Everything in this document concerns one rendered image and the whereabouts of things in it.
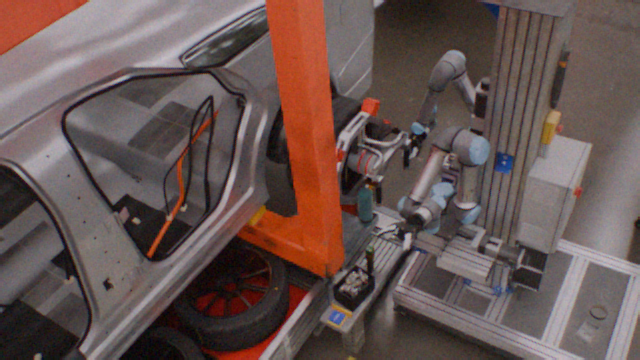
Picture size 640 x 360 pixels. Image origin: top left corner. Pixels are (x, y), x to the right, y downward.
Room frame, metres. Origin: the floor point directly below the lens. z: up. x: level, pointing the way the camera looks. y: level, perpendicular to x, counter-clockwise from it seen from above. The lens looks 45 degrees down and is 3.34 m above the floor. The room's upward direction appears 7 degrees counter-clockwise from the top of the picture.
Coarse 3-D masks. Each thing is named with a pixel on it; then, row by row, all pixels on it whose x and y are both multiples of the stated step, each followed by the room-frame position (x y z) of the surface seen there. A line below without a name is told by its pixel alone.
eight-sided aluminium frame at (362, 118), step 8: (360, 112) 2.77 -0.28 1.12; (360, 120) 2.73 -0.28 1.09; (368, 120) 2.72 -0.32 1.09; (376, 120) 2.80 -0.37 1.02; (352, 128) 2.67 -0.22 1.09; (360, 128) 2.66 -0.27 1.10; (376, 128) 2.88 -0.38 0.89; (344, 136) 2.58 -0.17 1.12; (352, 136) 2.58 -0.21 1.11; (344, 144) 2.55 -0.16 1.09; (344, 152) 2.52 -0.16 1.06; (344, 160) 2.51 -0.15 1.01; (360, 184) 2.71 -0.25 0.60; (368, 184) 2.71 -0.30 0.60; (352, 192) 2.64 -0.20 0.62; (344, 200) 2.49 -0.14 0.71; (352, 200) 2.55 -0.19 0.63
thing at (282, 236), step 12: (264, 216) 2.46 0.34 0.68; (276, 216) 2.45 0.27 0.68; (252, 228) 2.39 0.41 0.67; (264, 228) 2.37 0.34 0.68; (276, 228) 2.34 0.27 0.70; (288, 228) 2.25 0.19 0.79; (300, 228) 2.20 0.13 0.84; (252, 240) 2.40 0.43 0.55; (264, 240) 2.34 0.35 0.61; (276, 240) 2.28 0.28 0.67; (288, 240) 2.26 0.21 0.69; (300, 240) 2.21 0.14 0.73; (276, 252) 2.30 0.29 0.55; (288, 252) 2.24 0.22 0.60; (300, 252) 2.19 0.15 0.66; (300, 264) 2.19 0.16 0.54
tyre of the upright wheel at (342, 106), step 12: (336, 96) 2.90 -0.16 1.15; (336, 108) 2.75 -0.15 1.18; (348, 108) 2.75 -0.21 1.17; (360, 108) 2.82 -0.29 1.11; (336, 120) 2.66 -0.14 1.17; (348, 120) 2.71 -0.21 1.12; (336, 132) 2.61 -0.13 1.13; (372, 144) 2.92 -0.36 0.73; (288, 156) 2.60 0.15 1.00; (288, 168) 2.58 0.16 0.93; (288, 180) 2.58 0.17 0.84; (348, 192) 2.67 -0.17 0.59
